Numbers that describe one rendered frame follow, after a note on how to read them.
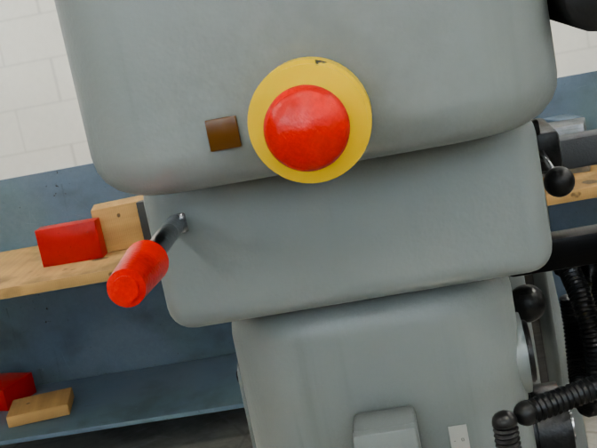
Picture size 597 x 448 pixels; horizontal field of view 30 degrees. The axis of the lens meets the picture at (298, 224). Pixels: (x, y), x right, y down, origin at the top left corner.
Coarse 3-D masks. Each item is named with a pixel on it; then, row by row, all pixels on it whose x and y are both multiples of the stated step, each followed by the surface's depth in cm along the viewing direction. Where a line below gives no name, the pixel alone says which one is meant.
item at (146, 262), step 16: (176, 224) 65; (144, 240) 58; (160, 240) 61; (128, 256) 56; (144, 256) 56; (160, 256) 57; (128, 272) 53; (144, 272) 54; (160, 272) 56; (112, 288) 53; (128, 288) 53; (144, 288) 54; (128, 304) 54
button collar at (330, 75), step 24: (288, 72) 53; (312, 72) 53; (336, 72) 53; (264, 96) 53; (360, 96) 53; (360, 120) 53; (264, 144) 54; (360, 144) 54; (288, 168) 54; (336, 168) 54
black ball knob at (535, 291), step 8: (520, 288) 87; (528, 288) 86; (536, 288) 87; (520, 296) 86; (528, 296) 86; (536, 296) 86; (544, 296) 87; (520, 304) 86; (528, 304) 86; (536, 304) 86; (544, 304) 86; (520, 312) 86; (528, 312) 86; (536, 312) 86; (544, 312) 87; (528, 320) 86; (536, 320) 87
